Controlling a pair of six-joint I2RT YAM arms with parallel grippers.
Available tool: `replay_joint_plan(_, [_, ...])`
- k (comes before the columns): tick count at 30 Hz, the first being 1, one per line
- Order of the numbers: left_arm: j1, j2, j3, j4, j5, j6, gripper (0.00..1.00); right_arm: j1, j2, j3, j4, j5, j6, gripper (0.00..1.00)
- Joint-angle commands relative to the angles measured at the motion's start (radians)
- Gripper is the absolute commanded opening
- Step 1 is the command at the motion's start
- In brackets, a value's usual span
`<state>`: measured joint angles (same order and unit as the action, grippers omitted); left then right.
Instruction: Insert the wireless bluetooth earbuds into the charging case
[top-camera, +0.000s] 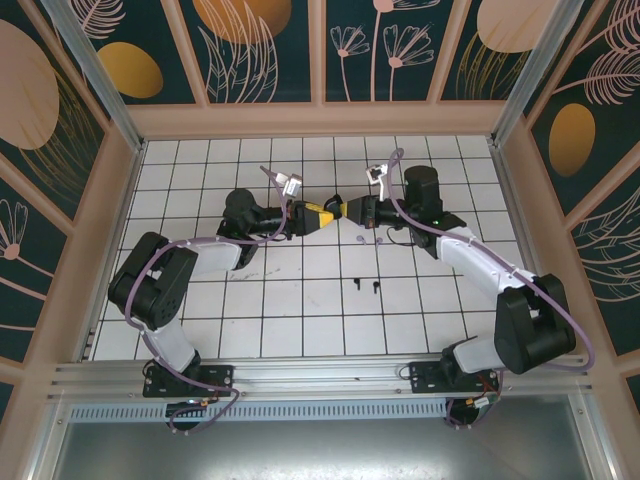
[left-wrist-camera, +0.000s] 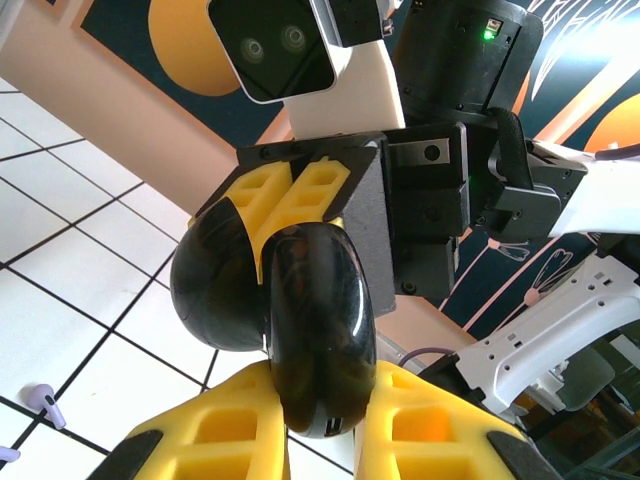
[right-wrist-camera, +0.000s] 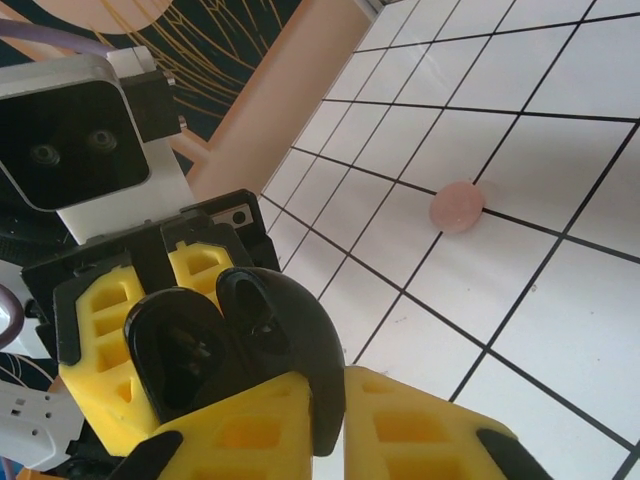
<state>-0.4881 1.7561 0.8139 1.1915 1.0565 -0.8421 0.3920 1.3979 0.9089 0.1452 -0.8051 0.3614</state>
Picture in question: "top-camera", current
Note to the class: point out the green circuit board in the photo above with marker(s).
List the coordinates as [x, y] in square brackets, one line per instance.
[482, 401]

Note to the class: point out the aluminium corner post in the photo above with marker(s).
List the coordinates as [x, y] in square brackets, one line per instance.
[100, 80]
[539, 75]

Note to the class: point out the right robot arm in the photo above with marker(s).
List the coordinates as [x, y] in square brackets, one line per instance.
[530, 330]

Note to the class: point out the aluminium mounting rail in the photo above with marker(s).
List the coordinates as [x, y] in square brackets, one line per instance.
[320, 375]

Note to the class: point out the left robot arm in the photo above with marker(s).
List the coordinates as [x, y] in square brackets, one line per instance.
[150, 290]

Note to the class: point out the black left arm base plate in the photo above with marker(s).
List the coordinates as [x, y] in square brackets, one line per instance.
[220, 377]

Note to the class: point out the grey metal sheet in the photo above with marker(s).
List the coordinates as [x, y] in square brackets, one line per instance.
[320, 450]

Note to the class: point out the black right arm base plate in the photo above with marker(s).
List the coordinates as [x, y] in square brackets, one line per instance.
[425, 377]

